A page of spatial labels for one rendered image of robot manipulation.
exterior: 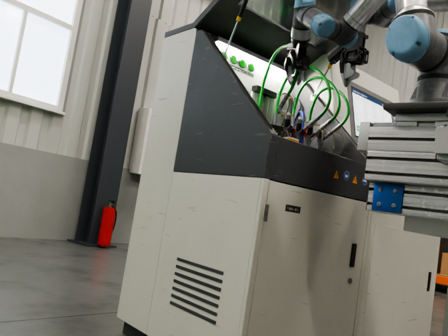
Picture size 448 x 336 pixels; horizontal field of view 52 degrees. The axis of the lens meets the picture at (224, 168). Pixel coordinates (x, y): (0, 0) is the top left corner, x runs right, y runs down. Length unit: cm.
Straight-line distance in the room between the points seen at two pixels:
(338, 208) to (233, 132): 54
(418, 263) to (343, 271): 64
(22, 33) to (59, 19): 53
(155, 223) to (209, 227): 40
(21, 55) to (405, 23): 478
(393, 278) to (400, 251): 14
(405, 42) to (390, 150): 31
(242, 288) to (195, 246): 32
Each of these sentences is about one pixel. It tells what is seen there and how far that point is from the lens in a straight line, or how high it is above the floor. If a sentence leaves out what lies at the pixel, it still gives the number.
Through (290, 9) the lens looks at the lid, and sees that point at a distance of 229.
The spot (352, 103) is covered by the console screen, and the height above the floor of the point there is 132.
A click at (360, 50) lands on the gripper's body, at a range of 197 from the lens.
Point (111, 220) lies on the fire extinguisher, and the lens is 557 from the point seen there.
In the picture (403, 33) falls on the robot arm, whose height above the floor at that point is 121.
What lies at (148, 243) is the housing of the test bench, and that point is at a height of 45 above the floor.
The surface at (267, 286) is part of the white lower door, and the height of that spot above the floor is 41.
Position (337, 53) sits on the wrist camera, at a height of 136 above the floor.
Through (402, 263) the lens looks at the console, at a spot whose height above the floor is 53.
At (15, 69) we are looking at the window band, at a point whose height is 181.
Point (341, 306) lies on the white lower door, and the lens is 209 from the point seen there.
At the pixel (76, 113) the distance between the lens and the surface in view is 592.
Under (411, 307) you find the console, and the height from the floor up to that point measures 32.
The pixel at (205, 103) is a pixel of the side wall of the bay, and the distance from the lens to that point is 200.
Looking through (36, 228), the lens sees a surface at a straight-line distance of 576.
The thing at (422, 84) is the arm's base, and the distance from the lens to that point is 149.
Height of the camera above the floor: 66
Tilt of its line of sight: 5 degrees up
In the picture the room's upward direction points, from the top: 9 degrees clockwise
